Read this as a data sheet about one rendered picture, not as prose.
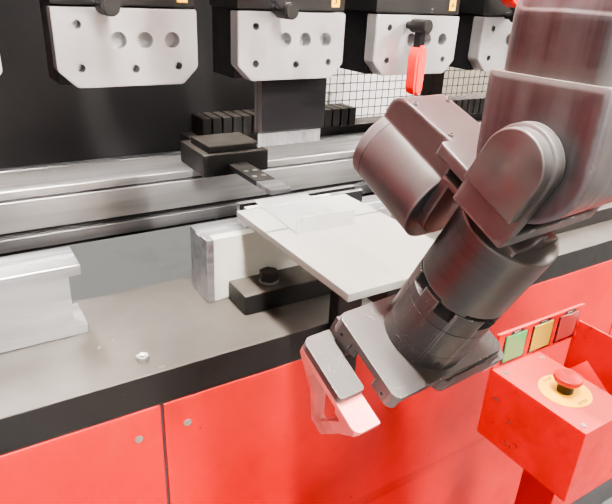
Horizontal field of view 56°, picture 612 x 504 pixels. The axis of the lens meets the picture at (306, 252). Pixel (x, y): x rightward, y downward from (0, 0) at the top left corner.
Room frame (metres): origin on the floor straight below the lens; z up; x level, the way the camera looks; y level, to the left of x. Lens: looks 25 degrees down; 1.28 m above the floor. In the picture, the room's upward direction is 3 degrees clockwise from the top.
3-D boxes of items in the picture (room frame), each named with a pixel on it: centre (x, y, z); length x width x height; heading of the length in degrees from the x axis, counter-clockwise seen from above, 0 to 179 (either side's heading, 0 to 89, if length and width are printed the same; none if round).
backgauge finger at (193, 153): (0.94, 0.11, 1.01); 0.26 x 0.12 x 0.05; 33
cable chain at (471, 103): (1.56, -0.40, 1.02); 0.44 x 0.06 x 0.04; 123
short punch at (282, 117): (0.80, 0.03, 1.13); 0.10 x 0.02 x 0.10; 123
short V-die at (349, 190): (0.82, 0.01, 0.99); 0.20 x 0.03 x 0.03; 123
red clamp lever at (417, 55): (0.83, -0.13, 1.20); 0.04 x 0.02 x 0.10; 33
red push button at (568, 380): (0.67, -0.37, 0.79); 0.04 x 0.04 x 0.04
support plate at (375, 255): (0.68, -0.05, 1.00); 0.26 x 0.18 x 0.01; 33
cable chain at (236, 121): (1.25, 0.07, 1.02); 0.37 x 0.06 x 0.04; 123
